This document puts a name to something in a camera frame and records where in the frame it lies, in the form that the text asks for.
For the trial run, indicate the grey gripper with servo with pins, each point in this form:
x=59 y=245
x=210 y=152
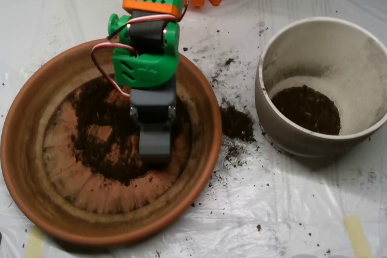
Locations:
x=152 y=98

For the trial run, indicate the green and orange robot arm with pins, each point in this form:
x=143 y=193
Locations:
x=145 y=67

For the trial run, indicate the spilled dark soil heap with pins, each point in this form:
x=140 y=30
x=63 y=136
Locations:
x=236 y=122

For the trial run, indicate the terracotta clay bowl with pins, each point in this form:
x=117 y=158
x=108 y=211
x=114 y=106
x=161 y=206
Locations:
x=24 y=149

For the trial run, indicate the white ceramic pot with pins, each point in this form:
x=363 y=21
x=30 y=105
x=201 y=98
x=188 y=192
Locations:
x=302 y=146

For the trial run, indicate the white plastic sheet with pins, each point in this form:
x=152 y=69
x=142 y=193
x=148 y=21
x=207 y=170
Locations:
x=272 y=194

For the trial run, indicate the beige masking tape strip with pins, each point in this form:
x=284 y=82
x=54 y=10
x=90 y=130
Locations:
x=358 y=237
x=34 y=244

